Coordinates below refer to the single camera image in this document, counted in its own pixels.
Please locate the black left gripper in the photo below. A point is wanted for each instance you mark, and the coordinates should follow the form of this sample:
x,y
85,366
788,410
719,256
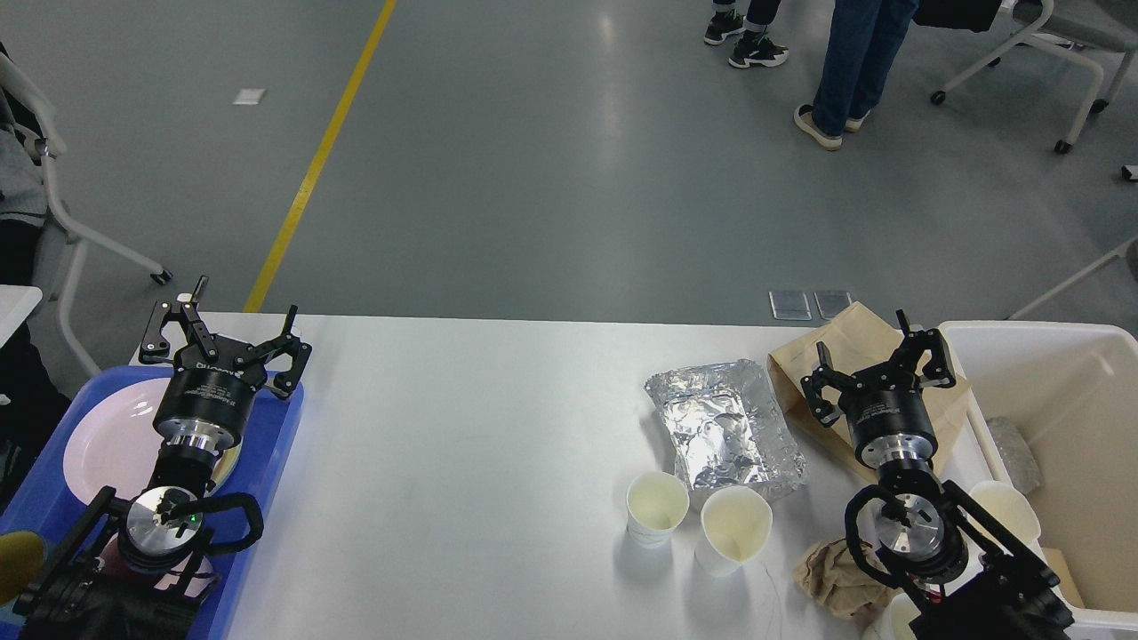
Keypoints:
x,y
207,398

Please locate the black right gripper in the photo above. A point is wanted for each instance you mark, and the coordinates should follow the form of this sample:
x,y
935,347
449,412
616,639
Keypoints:
x,y
886,425

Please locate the pink plate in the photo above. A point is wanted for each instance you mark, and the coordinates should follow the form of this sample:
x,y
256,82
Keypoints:
x,y
113,442

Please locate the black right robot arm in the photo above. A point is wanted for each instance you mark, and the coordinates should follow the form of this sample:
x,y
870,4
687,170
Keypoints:
x,y
966,573

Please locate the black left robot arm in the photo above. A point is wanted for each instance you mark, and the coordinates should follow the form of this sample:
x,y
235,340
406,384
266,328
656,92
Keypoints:
x,y
153,488

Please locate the brown paper bag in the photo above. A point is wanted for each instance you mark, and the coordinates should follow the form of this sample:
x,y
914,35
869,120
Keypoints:
x,y
857,339

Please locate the right metal floor plate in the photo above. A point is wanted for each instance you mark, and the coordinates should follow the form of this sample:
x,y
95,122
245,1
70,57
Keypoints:
x,y
831,302

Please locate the metal floor plate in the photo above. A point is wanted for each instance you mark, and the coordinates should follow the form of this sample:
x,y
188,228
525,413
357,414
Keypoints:
x,y
831,302
790,306

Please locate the yellow-green plate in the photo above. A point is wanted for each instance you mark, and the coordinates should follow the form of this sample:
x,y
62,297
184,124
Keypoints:
x,y
225,466

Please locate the left metal floor plate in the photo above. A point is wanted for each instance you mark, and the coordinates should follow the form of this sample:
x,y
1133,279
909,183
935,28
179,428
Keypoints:
x,y
790,306

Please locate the crumpled aluminium foil tray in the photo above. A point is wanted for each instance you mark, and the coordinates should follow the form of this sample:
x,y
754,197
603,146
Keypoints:
x,y
726,429

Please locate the paper cup in bin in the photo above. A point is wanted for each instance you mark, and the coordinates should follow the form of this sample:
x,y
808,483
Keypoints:
x,y
1010,508

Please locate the white plastic bin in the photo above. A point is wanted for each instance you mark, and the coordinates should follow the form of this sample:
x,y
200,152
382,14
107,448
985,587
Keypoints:
x,y
1071,390

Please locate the crumpled brown paper napkin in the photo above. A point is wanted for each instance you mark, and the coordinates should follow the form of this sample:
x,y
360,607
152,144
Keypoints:
x,y
829,576

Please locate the right white paper cup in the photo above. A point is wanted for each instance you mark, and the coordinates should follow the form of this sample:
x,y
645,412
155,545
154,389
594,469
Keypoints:
x,y
736,523

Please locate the white paper cup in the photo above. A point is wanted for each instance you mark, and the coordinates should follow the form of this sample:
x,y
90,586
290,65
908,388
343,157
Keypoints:
x,y
656,504
736,523

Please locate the pink mug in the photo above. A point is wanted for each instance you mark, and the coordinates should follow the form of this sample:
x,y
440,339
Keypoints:
x,y
112,566

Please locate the white cup bottom edge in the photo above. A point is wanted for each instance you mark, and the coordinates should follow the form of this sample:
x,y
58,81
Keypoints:
x,y
893,623

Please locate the white chair left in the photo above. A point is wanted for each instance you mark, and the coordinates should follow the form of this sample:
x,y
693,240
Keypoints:
x,y
45,147

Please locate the white paper on floor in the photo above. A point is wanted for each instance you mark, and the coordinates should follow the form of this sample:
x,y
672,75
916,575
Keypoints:
x,y
249,97

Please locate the left white paper cup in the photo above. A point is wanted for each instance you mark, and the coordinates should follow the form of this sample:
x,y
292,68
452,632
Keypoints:
x,y
656,504

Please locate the white chair leg right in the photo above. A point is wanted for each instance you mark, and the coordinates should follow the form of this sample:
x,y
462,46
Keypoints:
x,y
1126,252

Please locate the person in blue jeans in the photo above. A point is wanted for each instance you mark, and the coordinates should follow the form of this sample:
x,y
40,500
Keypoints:
x,y
864,39

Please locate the person in black trousers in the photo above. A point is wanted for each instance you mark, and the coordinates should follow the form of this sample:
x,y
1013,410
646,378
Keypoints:
x,y
754,48

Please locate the white office chair right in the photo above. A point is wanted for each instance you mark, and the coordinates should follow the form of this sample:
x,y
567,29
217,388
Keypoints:
x,y
1066,29

